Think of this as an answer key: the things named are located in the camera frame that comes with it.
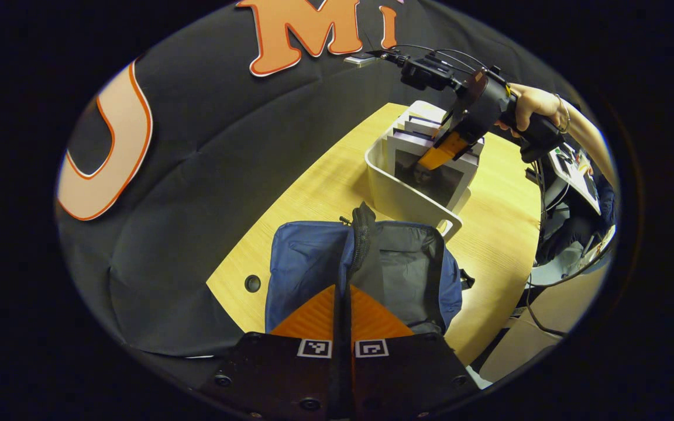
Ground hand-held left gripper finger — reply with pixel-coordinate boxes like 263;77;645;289
343;285;481;421
200;285;344;421

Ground grey book with portrait cover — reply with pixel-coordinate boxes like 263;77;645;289
393;130;481;212

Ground white plastic bookshelf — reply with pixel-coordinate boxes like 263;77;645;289
364;101;486;237

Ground blue schoolbag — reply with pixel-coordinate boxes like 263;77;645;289
265;202;475;337

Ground white side desk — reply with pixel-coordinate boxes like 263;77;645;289
548;143;602;216

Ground black backdrop cloth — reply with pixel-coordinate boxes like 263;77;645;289
56;0;577;358

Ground thin metal bracelet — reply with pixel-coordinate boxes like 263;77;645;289
552;92;573;135

